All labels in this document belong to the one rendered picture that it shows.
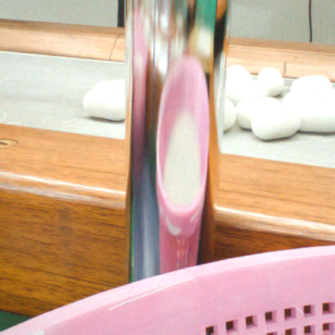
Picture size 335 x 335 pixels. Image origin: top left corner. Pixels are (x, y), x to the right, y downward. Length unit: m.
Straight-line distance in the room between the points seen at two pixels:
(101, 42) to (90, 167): 0.39
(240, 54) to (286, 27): 1.89
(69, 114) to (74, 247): 0.18
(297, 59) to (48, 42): 0.27
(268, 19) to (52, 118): 2.11
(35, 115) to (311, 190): 0.21
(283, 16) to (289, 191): 2.24
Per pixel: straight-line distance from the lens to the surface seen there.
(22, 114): 0.33
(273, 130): 0.28
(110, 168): 0.17
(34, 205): 0.16
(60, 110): 0.34
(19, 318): 0.18
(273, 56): 0.50
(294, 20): 2.38
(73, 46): 0.56
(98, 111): 0.31
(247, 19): 2.40
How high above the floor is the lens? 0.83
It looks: 22 degrees down
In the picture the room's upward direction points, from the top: 3 degrees clockwise
